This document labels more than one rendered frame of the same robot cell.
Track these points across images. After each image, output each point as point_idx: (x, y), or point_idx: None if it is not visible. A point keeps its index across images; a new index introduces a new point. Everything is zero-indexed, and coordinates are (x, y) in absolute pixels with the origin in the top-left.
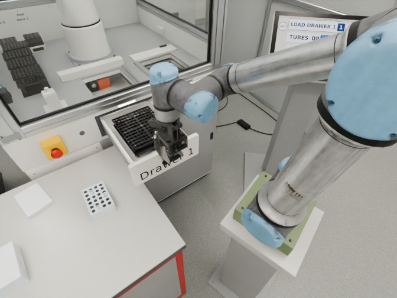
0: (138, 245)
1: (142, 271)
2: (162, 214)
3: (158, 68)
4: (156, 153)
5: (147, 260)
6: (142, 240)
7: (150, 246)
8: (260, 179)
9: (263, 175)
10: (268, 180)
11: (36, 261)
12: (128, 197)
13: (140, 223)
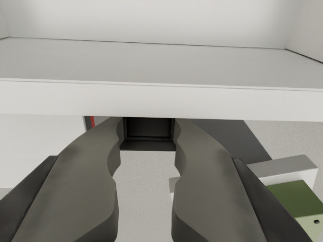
0: (9, 152)
1: (11, 185)
2: (79, 128)
3: None
4: (62, 100)
5: (22, 178)
6: (19, 150)
7: (34, 165)
8: (300, 220)
9: (314, 219)
10: (308, 226)
11: None
12: None
13: (20, 119)
